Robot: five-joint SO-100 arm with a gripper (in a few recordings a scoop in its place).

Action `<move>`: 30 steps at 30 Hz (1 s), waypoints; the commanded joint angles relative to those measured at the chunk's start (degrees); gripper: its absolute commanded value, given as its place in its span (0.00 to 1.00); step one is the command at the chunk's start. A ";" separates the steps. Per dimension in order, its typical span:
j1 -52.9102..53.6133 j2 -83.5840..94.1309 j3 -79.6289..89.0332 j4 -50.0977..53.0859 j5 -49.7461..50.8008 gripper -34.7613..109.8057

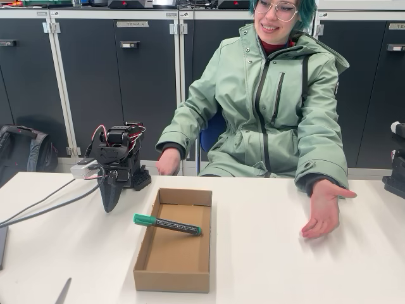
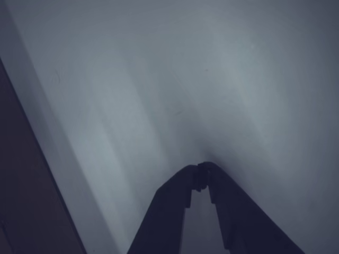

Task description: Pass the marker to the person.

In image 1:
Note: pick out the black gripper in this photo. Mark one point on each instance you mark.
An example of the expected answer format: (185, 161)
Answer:
(111, 185)

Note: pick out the green capped black marker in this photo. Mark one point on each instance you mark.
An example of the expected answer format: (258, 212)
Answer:
(171, 225)

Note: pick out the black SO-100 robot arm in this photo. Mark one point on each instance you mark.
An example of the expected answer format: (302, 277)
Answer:
(133, 158)

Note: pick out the person's right forearm green sleeve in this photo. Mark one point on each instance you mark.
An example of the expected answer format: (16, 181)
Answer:
(183, 126)

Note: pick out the person's left forearm green sleeve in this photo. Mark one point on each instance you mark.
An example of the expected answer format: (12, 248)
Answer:
(322, 158)

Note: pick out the idle black robot arm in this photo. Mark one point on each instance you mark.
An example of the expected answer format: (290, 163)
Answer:
(397, 180)

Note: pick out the person in green jacket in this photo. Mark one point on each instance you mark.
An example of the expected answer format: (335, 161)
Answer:
(246, 111)

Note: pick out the person's right hand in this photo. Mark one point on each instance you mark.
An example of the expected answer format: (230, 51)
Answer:
(169, 163)

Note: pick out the person's left hand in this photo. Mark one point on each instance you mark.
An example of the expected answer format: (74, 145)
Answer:
(326, 212)

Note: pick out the grey cabinet hinge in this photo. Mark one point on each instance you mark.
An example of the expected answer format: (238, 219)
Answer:
(319, 30)
(178, 29)
(51, 27)
(73, 151)

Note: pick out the open brown cardboard box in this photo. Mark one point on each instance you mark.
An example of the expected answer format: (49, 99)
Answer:
(177, 256)

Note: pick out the black backpack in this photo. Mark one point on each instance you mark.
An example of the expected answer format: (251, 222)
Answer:
(25, 152)

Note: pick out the grey tapered strip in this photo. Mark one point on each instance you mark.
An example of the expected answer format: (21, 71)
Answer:
(63, 293)

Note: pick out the blue chair with black armrest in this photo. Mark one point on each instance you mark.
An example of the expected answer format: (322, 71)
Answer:
(210, 133)

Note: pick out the flat grey device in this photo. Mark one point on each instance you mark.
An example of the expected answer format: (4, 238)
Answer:
(2, 247)

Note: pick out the black cabinet door lock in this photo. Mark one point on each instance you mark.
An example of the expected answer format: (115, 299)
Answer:
(397, 47)
(8, 43)
(129, 45)

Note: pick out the tape label reading team 4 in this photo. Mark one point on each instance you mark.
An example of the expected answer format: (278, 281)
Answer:
(133, 24)

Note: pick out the clear glass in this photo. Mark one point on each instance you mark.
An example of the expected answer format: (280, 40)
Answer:
(77, 3)

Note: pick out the small grey box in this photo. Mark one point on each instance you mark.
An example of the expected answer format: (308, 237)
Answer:
(164, 2)

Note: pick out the green crate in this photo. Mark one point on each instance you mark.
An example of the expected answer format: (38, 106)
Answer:
(47, 3)

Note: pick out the dark red turtleneck sweater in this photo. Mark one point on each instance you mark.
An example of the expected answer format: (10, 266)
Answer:
(272, 44)

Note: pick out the head with teal hair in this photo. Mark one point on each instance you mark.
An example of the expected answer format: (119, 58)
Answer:
(275, 27)

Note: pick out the gold-rimmed glasses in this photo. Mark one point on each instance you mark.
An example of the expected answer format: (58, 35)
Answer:
(286, 14)

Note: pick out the cut-off tape label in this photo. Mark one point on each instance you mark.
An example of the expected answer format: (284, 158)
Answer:
(398, 26)

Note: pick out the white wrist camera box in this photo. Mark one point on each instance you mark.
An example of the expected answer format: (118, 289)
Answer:
(82, 171)

